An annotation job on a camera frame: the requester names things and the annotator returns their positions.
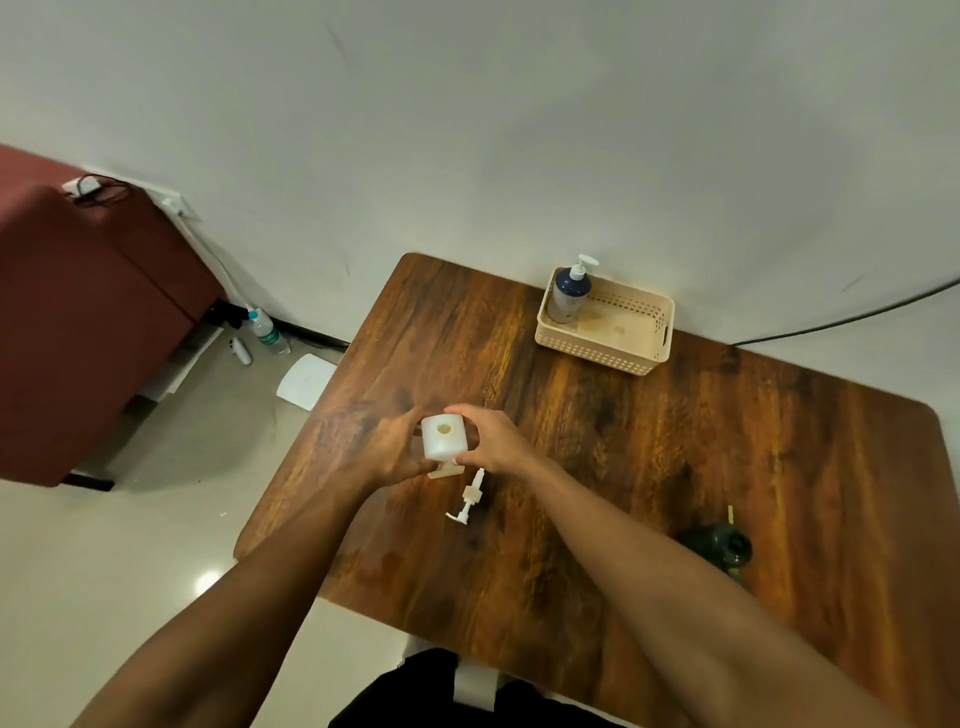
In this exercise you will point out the person's black clothing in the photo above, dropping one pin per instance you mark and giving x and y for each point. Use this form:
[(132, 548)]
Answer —
[(450, 694)]

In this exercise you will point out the white power adapter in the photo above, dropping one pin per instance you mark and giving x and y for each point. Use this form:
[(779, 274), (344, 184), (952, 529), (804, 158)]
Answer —
[(82, 185)]

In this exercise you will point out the person's left forearm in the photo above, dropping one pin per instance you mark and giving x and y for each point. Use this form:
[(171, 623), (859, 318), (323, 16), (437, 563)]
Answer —
[(247, 600)]

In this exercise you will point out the person's left thumb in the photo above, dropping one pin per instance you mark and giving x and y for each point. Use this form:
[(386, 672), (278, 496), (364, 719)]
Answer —
[(416, 418)]

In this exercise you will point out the blue pump bottle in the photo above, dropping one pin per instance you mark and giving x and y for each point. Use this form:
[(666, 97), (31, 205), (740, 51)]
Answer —
[(570, 296)]

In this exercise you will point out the clear water bottle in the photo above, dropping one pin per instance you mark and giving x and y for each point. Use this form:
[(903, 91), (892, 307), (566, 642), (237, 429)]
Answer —
[(268, 331)]

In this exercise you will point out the cream plastic piece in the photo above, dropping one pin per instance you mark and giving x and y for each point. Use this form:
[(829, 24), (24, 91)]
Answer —
[(447, 470)]

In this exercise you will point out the person's right forearm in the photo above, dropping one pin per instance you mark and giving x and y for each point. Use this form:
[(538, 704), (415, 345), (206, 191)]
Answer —
[(675, 600)]

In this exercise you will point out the white wall socket strip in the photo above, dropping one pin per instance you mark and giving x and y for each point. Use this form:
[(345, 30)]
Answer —
[(171, 202)]

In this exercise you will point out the white flat board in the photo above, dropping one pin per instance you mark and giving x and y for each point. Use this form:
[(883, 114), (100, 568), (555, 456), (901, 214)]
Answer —
[(306, 381)]

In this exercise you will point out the beige plastic basket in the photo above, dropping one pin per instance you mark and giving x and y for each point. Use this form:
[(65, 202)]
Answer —
[(622, 330)]

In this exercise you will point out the person's right thumb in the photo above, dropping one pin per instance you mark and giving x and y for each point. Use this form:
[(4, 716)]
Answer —
[(463, 412)]

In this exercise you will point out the white plastic bottle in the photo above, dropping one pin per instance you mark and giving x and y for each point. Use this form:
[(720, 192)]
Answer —
[(444, 439)]

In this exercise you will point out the small white oblong object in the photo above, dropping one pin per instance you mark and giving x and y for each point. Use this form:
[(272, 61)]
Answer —
[(241, 351)]

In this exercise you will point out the person's left hand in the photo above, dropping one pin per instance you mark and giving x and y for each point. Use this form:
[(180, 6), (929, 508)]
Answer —
[(379, 446)]

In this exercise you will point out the person's right hand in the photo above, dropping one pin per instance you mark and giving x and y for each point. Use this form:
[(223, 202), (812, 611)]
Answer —
[(501, 444)]

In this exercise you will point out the black plug block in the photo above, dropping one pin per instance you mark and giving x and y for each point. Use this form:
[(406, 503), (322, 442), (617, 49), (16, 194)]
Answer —
[(223, 313)]

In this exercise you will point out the maroon sofa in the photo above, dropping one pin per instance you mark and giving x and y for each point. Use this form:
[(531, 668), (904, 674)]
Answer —
[(82, 315)]

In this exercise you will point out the white table leg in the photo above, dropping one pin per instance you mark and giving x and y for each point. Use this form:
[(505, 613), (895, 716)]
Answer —
[(474, 682)]

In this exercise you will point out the dark green bottle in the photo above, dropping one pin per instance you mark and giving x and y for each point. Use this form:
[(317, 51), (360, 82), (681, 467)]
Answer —
[(720, 546)]

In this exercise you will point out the white pump dispenser head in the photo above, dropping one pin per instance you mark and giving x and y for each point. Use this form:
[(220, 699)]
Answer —
[(469, 499)]

